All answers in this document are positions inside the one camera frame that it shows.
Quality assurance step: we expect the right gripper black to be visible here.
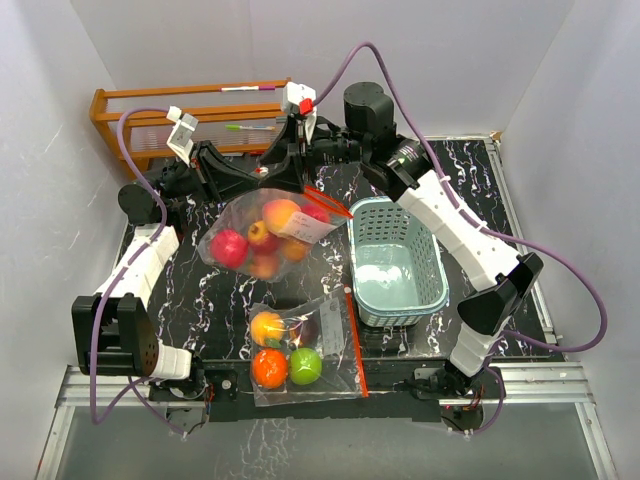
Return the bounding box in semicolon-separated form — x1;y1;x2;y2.
257;117;369;194

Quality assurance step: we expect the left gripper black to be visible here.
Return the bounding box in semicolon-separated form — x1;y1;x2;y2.
144;142;259;209

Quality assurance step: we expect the yellow orange peach toy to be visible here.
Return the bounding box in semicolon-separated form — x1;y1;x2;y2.
262;199;300;237

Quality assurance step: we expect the pink peach toy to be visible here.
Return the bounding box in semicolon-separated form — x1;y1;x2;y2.
301;204;331;224

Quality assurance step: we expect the bright red apple toy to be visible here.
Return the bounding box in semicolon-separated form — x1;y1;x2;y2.
209;229;249;269

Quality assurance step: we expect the small orange peach toy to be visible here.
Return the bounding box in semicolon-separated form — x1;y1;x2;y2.
280;237;312;263

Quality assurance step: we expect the yellow lemon toy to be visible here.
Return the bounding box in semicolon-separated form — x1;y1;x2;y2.
250;311;287;348

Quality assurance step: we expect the light blue plastic basket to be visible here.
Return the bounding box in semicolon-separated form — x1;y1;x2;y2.
348;196;449;328

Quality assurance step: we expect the clear zip bag orange zipper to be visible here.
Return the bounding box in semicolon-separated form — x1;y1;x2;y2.
249;286;369;407

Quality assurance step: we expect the orange persimmon toy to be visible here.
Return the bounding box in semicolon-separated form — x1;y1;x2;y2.
251;348;288;389

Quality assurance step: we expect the green apple toy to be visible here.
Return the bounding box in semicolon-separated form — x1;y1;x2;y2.
289;348;323;385

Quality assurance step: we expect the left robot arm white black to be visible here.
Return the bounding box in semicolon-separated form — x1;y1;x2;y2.
71;141;257;399

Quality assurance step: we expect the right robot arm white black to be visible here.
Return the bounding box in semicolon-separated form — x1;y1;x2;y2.
260;82;543;397

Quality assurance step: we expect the green marker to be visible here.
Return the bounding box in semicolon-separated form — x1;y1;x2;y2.
225;124;276;132

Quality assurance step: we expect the wooden shelf rack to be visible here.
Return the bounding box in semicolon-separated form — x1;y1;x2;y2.
89;77;291;179

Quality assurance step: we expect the pink white marker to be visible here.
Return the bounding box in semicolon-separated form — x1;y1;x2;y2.
220;85;276;93

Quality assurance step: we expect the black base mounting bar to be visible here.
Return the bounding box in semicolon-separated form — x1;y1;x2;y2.
150;359;500;429

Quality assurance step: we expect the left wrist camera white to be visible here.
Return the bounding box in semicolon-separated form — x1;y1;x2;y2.
166;106;199;166

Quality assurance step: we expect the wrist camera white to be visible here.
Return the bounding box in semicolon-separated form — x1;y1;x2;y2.
281;81;318;145
166;106;199;166

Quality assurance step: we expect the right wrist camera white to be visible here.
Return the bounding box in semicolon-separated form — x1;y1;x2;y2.
281;81;318;145

